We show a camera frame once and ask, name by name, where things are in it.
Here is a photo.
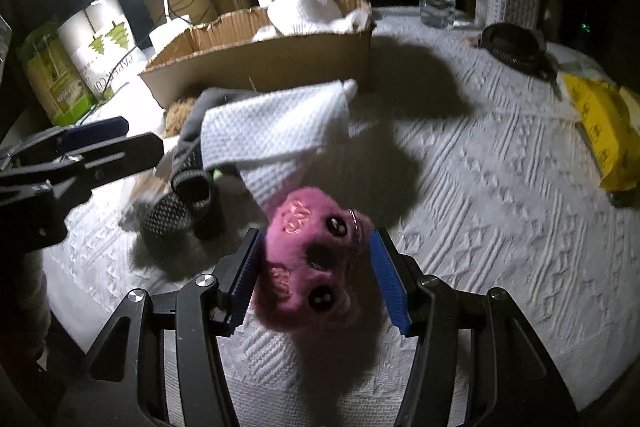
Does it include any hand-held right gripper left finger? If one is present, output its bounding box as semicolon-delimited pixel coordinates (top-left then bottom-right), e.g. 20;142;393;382
86;229;266;427

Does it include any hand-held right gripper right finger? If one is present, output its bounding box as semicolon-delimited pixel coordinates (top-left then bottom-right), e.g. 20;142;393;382
369;228;572;427

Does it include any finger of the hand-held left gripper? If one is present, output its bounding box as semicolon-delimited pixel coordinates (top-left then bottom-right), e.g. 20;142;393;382
49;132;166;208
4;116;130;168

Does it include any brown loofah sponge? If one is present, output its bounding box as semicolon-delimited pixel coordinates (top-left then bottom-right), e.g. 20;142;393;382
164;99;202;138

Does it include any pink plush toy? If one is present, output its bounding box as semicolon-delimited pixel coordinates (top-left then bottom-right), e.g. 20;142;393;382
250;187;383;333

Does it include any grey sock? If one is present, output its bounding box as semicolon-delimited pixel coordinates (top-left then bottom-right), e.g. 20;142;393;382
171;88;246;188

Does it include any black patterned knit sock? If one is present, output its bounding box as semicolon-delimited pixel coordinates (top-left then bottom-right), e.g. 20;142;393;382
139;174;222;260

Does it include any white waffle towel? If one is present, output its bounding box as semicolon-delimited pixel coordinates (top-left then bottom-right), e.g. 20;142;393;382
200;78;360;220

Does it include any cardboard box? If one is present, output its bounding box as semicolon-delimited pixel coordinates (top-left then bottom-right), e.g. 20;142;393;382
137;0;377;110

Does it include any person's left forearm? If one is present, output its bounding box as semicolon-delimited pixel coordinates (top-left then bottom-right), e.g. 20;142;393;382
19;251;52;360

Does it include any white tree print roll pack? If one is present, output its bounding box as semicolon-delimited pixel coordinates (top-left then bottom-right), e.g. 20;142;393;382
56;0;147;102

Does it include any white textured bedspread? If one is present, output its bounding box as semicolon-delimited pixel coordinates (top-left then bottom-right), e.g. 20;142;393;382
42;4;640;427

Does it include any white waffle cloth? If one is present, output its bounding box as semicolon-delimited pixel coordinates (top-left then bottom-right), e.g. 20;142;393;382
252;0;374;41

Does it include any yellow packet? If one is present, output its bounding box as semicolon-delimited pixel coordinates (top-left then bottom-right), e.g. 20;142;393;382
562;73;640;194

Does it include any metal flask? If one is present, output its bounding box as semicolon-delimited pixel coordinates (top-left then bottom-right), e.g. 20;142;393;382
539;0;564;42

